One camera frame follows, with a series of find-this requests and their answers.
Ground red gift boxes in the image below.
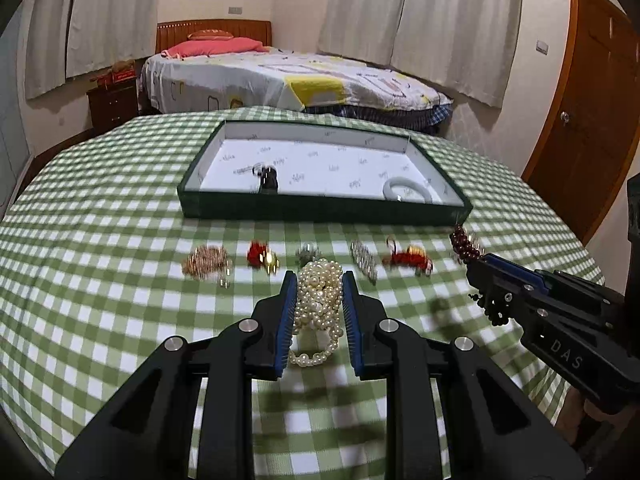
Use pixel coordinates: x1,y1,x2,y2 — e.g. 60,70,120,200
95,60,137,86

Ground green jewelry box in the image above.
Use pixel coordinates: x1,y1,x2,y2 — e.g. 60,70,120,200
177,120,473,226

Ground narrow white curtain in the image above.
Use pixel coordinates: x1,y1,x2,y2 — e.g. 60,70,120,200
22,0,81,101
317,0,413,68

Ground green checked tablecloth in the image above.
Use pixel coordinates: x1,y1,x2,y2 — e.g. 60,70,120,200
0,105,608,480

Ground dark bead charm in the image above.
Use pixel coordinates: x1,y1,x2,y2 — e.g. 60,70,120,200
232,161,280,195

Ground bed with printed sheet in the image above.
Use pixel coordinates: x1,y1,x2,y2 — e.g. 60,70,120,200
139,47,453,136

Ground white pearl necklace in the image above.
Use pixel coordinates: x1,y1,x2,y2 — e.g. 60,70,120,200
287,258,346,368

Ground gold pearl brooch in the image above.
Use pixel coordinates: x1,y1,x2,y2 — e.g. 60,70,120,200
182,245,233,288

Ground small red knot gold charm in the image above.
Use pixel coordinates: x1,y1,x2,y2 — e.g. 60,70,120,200
246,241,281,275

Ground silver crystal hair clip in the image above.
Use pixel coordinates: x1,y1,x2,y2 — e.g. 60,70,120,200
350,240,379,283

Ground long red knot gold charm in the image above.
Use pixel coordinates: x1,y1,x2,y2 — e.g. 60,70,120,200
381,237,433,277

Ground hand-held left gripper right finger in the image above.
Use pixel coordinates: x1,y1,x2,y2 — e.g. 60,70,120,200
340,270,587,480

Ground red pillow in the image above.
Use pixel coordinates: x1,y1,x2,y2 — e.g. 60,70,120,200
162,37,271,58

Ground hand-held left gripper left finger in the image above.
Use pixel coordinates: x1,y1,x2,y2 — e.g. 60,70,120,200
55,270,301,480

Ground white jade bangle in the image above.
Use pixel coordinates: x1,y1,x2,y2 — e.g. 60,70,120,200
382,177,432,203

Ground wooden headboard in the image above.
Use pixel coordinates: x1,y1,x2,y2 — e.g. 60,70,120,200
155,20,273,56

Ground dark red bead bracelet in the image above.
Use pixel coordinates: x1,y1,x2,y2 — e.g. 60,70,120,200
449,224,510,327

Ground blue plaid blanket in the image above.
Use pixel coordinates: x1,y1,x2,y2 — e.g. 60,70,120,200
305,102,453,136

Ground brown wooden door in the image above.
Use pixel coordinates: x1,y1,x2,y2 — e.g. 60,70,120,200
520,0,640,246

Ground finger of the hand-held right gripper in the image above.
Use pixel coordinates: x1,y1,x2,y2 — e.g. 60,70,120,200
481,253,557,287
466,258,552,332

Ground wide white curtain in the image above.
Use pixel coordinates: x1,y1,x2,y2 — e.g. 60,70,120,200
390,0,531,111
65,0,166,81

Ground dark wooden nightstand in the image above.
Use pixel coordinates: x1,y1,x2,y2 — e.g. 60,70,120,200
86,77,141,133

